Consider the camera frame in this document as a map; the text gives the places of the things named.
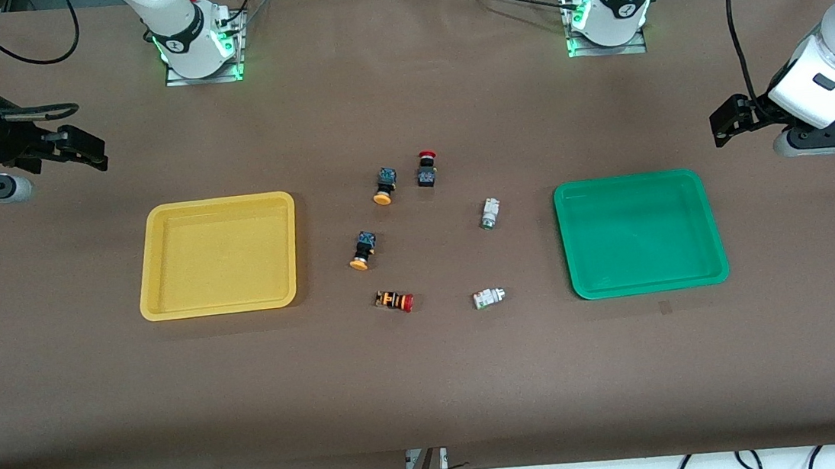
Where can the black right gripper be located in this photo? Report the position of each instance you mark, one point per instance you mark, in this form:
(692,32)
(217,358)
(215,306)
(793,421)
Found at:
(12,143)

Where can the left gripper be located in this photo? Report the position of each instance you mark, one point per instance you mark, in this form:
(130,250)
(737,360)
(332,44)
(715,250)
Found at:
(752,113)

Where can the green button white body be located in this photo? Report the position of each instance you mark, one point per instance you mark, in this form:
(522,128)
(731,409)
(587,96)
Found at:
(490,212)
(486,298)

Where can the yellow push button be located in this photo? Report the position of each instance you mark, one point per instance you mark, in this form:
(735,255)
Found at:
(384,184)
(363,249)

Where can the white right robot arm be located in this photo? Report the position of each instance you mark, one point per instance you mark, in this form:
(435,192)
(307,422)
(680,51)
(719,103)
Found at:
(171,24)

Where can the green plastic tray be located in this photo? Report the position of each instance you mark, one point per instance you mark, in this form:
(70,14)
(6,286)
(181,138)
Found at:
(640,236)

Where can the yellow plastic tray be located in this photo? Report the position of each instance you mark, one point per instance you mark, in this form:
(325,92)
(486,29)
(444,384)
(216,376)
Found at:
(217,258)

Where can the red mushroom button black body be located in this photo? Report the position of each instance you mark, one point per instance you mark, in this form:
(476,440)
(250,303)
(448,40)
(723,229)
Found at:
(427,172)

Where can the red button orange striped body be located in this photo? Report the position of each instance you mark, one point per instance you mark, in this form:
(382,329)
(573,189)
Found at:
(393,300)

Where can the brown table cover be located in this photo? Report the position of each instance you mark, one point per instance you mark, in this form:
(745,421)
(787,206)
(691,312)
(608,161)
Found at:
(432,386)

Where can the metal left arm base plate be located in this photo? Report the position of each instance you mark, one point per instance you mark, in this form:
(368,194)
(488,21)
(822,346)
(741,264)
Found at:
(607,51)

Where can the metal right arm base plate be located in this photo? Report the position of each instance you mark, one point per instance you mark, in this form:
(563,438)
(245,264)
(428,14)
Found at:
(241,52)

